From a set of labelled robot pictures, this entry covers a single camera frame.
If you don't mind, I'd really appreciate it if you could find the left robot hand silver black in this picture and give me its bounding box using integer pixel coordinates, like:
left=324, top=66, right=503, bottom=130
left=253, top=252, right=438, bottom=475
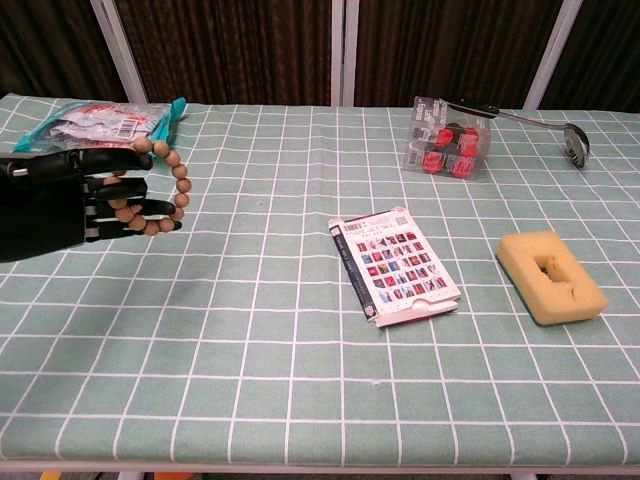
left=0, top=147, right=184, bottom=264

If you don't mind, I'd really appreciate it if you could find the wooden bead bracelet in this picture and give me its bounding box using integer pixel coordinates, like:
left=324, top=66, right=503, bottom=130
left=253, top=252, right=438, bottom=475
left=106, top=138, right=192, bottom=237

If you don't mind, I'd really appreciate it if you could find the teal snack bag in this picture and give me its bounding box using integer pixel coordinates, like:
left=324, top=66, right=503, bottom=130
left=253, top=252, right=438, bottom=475
left=11, top=97, right=188, bottom=156

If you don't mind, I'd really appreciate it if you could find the dark brown curtain panel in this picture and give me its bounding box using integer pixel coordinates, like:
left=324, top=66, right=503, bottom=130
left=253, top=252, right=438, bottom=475
left=0, top=0, right=127, bottom=103
left=353, top=0, right=552, bottom=109
left=539, top=0, right=640, bottom=114
left=114, top=0, right=334, bottom=107

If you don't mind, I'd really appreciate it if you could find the green checkered tablecloth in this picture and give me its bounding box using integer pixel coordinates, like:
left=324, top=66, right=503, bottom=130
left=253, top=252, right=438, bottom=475
left=0, top=93, right=640, bottom=465

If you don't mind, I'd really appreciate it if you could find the white card box with pictures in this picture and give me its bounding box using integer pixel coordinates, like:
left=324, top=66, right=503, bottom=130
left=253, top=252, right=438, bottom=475
left=327, top=205, right=462, bottom=329

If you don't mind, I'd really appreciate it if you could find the clear box of red capsules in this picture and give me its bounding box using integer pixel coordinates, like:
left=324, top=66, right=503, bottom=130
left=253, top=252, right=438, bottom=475
left=401, top=95, right=492, bottom=181

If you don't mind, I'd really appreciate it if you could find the yellow sponge with hole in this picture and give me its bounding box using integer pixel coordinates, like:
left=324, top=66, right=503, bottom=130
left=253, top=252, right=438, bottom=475
left=495, top=230, right=610, bottom=327

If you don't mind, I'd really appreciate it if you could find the white partition post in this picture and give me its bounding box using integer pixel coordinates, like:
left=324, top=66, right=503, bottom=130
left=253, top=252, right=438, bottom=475
left=521, top=0, right=585, bottom=111
left=329, top=0, right=359, bottom=108
left=89, top=0, right=150, bottom=104

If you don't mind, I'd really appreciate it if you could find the steel ladle with black handle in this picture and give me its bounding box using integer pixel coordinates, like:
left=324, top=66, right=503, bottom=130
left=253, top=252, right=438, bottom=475
left=439, top=97, right=592, bottom=169

